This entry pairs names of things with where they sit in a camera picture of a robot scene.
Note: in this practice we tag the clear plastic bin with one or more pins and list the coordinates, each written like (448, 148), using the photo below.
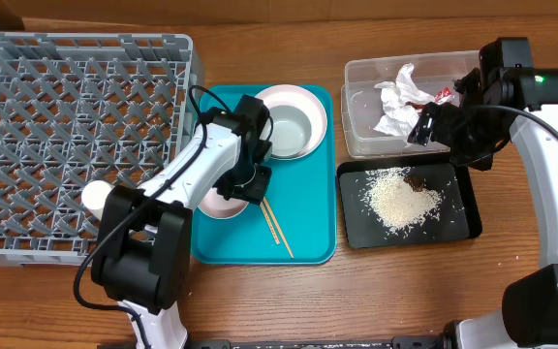
(361, 105)

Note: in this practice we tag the black tray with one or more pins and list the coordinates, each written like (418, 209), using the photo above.
(459, 215)

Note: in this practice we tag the wooden chopstick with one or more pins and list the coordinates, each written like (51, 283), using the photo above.
(269, 223)
(282, 237)

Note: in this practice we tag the red foil wrapper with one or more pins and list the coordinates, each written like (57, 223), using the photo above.
(444, 96)

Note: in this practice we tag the small pink bowl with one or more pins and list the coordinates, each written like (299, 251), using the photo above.
(216, 206)

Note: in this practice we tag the grey bowl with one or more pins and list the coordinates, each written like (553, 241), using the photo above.
(291, 131)

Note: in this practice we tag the large pink plate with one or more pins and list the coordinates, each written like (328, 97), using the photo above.
(303, 99)

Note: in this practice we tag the cream white cup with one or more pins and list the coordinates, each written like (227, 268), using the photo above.
(94, 196)

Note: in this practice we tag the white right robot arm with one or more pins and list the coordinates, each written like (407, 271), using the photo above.
(528, 316)

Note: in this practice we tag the white rice pile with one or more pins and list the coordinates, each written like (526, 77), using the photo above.
(393, 204)

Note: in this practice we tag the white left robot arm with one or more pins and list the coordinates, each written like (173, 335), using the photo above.
(143, 249)

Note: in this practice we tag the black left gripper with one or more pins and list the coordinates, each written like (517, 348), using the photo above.
(255, 192)

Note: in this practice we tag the white napkin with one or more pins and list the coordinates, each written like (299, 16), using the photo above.
(400, 100)

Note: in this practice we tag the grey plastic dish rack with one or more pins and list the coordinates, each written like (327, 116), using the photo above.
(81, 107)

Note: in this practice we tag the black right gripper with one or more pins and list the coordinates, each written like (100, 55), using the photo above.
(447, 124)

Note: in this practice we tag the brown food scrap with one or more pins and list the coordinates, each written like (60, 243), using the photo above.
(416, 182)

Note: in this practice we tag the teal plastic tray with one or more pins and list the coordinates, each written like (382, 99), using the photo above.
(302, 195)

